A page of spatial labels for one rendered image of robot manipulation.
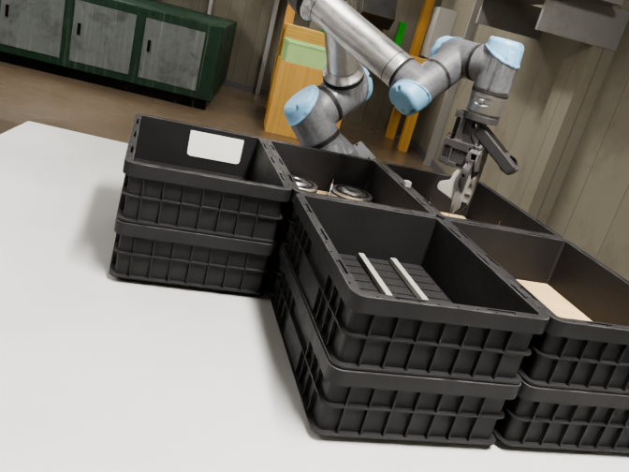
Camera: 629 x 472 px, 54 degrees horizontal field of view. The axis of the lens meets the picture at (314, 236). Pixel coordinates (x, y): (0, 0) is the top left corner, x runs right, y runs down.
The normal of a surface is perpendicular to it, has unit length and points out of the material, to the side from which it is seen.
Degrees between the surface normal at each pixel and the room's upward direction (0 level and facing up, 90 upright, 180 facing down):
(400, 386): 90
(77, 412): 0
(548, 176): 90
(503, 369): 90
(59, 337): 0
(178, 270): 90
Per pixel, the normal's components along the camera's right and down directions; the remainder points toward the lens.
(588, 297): -0.95, -0.15
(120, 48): 0.05, 0.36
